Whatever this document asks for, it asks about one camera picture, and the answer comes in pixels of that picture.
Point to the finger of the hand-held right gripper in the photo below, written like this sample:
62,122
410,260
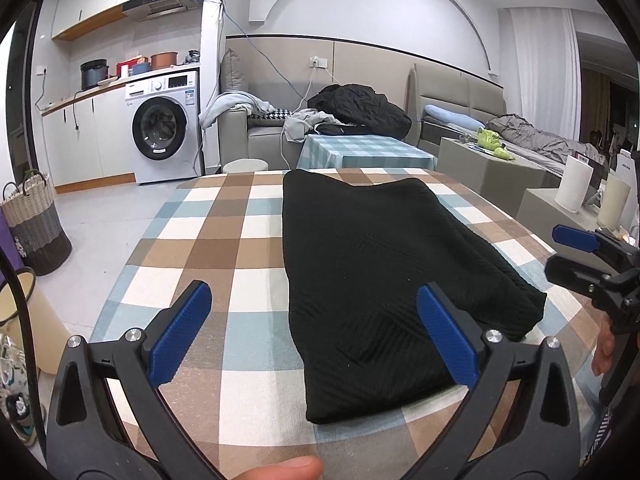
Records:
575,238
575,272

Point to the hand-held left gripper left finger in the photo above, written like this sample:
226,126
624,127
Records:
182,330

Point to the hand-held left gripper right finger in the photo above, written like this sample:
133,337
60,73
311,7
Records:
447,335

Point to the black knit sweater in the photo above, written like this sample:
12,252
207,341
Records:
375,285

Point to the person's right hand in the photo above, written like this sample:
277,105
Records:
604,350

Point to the person's left hand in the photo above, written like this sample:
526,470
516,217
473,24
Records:
280,469

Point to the cream paper roll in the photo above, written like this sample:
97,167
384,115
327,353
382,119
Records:
614,202

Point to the white paper towel roll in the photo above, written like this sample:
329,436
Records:
574,185

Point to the white carton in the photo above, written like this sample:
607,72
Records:
629,175

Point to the brown checkered tablecloth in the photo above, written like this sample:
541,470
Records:
215,240

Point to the low grey cabinet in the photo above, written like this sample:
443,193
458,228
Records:
490,175

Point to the grey duvet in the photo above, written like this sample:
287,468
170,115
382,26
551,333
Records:
540,137

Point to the green plush toy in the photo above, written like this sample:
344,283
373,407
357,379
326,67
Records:
490,140

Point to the beige waste bin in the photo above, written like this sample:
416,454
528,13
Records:
47,330

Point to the white curtain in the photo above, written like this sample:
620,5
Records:
542,75

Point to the blue bed pillow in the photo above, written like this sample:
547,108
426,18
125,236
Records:
450,116

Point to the round white stool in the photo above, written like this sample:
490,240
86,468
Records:
245,166

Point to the white sneaker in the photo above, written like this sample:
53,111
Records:
10,362
17,417

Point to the woven laundry basket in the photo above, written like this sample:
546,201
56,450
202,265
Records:
37,230

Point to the grey sofa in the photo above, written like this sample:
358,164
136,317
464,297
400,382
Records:
232,145

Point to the purple bag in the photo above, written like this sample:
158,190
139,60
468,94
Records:
10,245

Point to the beige bed headboard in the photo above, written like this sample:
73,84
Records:
450,90

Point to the blue checkered tablecloth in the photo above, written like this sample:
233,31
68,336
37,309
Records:
365,152

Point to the white base cabinet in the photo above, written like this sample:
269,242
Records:
90,140

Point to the white washing machine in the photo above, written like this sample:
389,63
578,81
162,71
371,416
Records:
165,110

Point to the houndstooth cushion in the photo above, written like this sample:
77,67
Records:
267,116

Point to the light blue blanket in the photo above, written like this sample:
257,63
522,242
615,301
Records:
230,102

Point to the grey garment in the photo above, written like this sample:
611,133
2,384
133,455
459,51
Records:
305,122

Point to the black quilted jacket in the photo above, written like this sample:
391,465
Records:
360,107

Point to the grey pillow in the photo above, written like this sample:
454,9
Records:
234,72

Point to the blue container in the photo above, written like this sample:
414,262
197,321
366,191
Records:
142,68

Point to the red container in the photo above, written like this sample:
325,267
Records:
125,69

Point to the black cooking pot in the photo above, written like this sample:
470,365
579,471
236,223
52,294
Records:
94,75

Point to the brown pot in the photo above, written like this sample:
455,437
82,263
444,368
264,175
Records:
164,60

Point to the small dark object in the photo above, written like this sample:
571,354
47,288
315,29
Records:
193,56

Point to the dark door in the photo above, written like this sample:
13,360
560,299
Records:
25,100

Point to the steel range hood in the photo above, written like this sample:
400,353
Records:
160,5

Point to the white wall socket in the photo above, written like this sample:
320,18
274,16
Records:
318,62

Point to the white wall cabinets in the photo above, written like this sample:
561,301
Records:
90,0

